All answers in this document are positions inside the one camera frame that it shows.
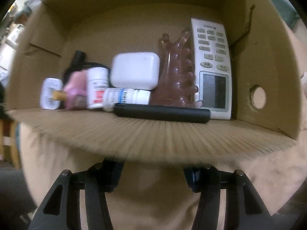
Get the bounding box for white rounded plastic case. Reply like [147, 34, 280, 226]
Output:
[110, 52, 160, 91]

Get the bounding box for white remote control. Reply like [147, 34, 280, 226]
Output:
[191, 18, 233, 120]

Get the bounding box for white pill bottle red label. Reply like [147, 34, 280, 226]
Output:
[86, 67, 109, 110]

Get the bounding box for brown translucent massage comb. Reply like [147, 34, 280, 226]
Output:
[149, 31, 202, 108]

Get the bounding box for black cylindrical stick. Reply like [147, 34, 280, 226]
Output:
[113, 103, 211, 124]

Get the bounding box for pink keychain charm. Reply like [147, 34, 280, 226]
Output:
[51, 70, 87, 110]

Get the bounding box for brown cardboard box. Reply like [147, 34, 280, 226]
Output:
[5, 0, 302, 165]

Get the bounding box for white tube bottle blue label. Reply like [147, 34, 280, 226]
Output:
[102, 88, 151, 112]

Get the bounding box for teal cushion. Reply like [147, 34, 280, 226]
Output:
[271, 0, 300, 29]

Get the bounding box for black flashlight with strap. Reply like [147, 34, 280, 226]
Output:
[62, 50, 110, 85]

